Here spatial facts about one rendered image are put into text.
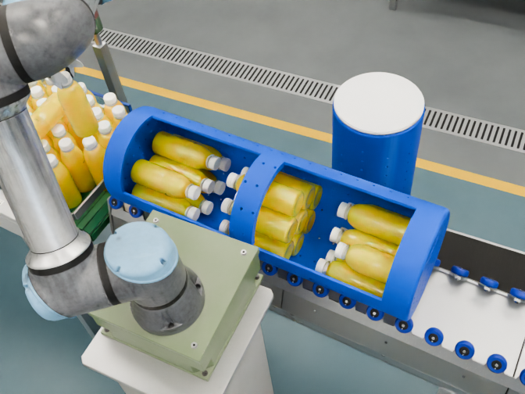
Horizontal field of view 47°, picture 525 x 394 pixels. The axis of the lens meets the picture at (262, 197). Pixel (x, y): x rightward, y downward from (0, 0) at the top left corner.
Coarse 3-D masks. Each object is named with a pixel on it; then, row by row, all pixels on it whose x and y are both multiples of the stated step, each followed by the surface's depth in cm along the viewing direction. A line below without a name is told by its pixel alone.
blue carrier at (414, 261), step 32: (128, 128) 160; (160, 128) 179; (192, 128) 159; (128, 160) 170; (256, 160) 148; (288, 160) 149; (128, 192) 175; (224, 192) 177; (256, 192) 144; (352, 192) 159; (384, 192) 141; (320, 224) 166; (416, 224) 133; (320, 256) 162; (416, 256) 130; (352, 288) 139; (384, 288) 134; (416, 288) 131
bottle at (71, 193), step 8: (56, 168) 175; (64, 168) 177; (56, 176) 176; (64, 176) 177; (64, 184) 179; (72, 184) 182; (64, 192) 181; (72, 192) 183; (72, 200) 185; (80, 200) 188; (72, 208) 187
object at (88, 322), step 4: (24, 240) 181; (80, 316) 217; (84, 316) 218; (88, 316) 221; (80, 320) 222; (84, 320) 219; (88, 320) 222; (92, 320) 224; (84, 324) 224; (88, 324) 223; (92, 324) 225; (96, 324) 227; (88, 328) 226; (92, 328) 226; (96, 328) 228; (88, 332) 231; (92, 332) 227; (96, 332) 229; (92, 336) 232
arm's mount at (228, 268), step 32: (160, 224) 134; (192, 224) 133; (192, 256) 128; (224, 256) 127; (256, 256) 128; (224, 288) 123; (256, 288) 135; (96, 320) 126; (128, 320) 122; (224, 320) 122; (160, 352) 123; (192, 352) 116
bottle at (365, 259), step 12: (348, 252) 143; (360, 252) 141; (372, 252) 141; (384, 252) 142; (348, 264) 143; (360, 264) 141; (372, 264) 140; (384, 264) 139; (372, 276) 141; (384, 276) 139
